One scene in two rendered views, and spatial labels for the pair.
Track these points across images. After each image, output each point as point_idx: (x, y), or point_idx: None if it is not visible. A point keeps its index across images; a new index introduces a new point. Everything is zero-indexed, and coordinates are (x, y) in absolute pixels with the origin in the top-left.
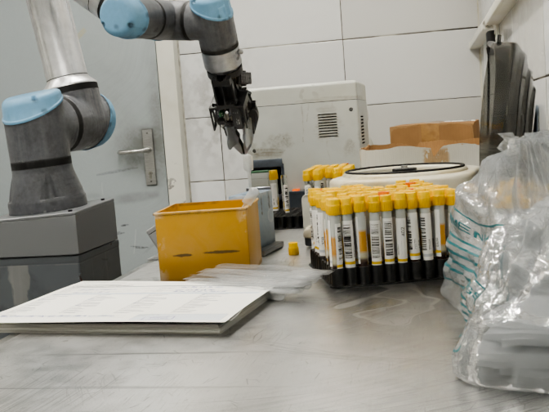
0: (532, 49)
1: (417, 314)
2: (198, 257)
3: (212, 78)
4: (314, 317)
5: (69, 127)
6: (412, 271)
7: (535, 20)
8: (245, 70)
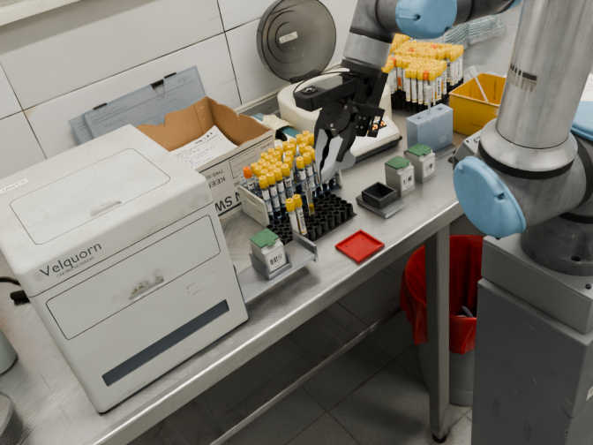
0: (159, 30)
1: (468, 58)
2: None
3: (384, 72)
4: (499, 66)
5: None
6: None
7: (177, 1)
8: (304, 88)
